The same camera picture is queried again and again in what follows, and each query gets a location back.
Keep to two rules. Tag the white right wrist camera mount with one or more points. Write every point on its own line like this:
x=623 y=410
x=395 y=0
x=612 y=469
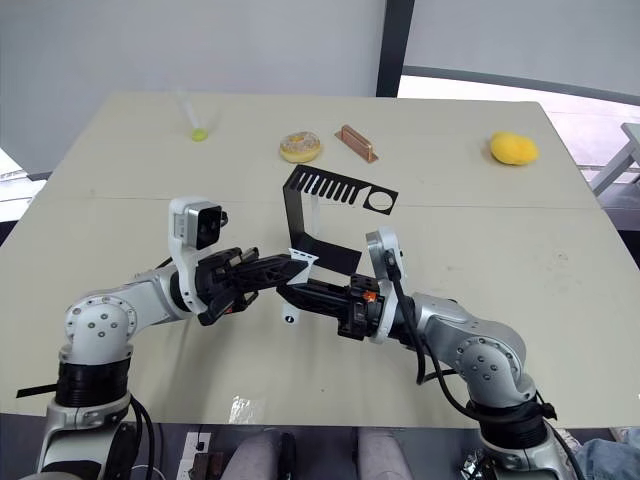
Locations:
x=385 y=250

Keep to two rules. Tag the clear tape patch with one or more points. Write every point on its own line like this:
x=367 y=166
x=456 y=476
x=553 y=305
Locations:
x=246 y=409

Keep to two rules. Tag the yellow sponge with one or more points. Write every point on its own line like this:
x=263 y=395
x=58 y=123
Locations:
x=514 y=148

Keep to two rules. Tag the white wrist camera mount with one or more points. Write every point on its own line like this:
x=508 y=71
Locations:
x=187 y=225
x=385 y=250

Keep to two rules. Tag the green ball with clear tube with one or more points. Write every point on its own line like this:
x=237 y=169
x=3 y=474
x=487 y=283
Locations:
x=198 y=134

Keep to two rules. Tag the white power strip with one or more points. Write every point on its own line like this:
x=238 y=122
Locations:
x=196 y=452

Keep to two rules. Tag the copper coloured metal block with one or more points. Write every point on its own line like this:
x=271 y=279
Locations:
x=357 y=143

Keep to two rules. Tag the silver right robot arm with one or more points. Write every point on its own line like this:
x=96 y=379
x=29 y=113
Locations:
x=480 y=350

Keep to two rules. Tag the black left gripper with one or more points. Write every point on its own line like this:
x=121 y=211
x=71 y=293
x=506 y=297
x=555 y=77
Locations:
x=217 y=282

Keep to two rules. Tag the crumpled foil wrapper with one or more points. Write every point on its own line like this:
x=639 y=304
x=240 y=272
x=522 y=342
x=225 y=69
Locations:
x=476 y=465

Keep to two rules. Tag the brown box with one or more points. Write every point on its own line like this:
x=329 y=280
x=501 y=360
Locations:
x=207 y=466

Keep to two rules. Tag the grey rounded shape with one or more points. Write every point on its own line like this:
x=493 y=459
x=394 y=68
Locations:
x=262 y=456
x=382 y=455

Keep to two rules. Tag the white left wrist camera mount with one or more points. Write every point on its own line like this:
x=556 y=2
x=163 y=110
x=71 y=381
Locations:
x=187 y=225

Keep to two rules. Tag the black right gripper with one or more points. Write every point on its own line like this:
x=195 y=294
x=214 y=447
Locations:
x=361 y=310

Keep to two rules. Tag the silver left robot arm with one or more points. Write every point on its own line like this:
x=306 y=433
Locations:
x=100 y=320

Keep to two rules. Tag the black tape strip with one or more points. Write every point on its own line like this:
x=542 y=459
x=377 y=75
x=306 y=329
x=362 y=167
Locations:
x=37 y=391

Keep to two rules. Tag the black metal watch stand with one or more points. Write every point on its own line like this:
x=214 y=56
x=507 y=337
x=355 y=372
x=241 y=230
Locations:
x=300 y=225

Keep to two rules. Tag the dark window pillar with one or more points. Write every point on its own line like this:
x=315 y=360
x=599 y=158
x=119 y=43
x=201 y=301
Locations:
x=395 y=45

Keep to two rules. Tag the person in blue jeans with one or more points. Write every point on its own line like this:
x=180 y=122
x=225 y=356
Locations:
x=607 y=459

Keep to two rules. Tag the white metal frame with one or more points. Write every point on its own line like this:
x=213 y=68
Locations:
x=617 y=162

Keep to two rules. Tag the sprinkled glazed donut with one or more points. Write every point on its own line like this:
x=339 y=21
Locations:
x=301 y=146

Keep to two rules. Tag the white watch body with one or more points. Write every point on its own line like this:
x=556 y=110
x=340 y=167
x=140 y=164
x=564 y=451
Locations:
x=290 y=314

